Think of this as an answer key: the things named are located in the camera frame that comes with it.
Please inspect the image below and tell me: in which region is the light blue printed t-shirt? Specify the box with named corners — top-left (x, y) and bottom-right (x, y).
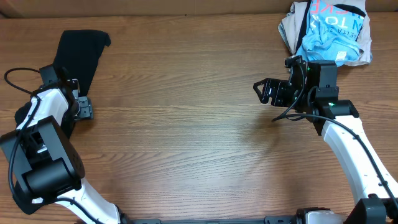
top-left (295, 0), bottom-right (366, 66)

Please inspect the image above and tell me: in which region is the black garment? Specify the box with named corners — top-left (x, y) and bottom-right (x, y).
top-left (16, 30), bottom-right (111, 138)

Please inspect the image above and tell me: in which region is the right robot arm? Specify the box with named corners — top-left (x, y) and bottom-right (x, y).
top-left (253, 56), bottom-right (397, 224)

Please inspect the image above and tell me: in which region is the beige garment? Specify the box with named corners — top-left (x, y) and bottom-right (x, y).
top-left (278, 0), bottom-right (373, 66)

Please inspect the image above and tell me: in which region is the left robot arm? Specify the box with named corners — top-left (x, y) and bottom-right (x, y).
top-left (1, 65), bottom-right (131, 223)

